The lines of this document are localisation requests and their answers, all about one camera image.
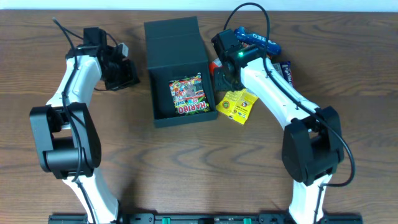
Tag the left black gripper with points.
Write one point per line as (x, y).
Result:
(123, 78)

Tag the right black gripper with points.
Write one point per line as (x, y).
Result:
(222, 80)

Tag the red snack bag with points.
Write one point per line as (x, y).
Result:
(214, 64)

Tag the yellow snack bag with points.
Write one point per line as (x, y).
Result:
(237, 105)

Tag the Haribo gummy candy bag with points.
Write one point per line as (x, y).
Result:
(188, 96)

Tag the blue Oreo cookie pack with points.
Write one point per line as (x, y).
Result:
(252, 38)

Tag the black cardboard gift box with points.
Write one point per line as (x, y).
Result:
(175, 50)

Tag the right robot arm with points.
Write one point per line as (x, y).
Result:
(311, 150)

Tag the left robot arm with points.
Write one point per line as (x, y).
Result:
(66, 140)

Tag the blue Milka bar wrapper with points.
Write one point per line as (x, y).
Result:
(283, 69)

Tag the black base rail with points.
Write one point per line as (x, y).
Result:
(263, 218)

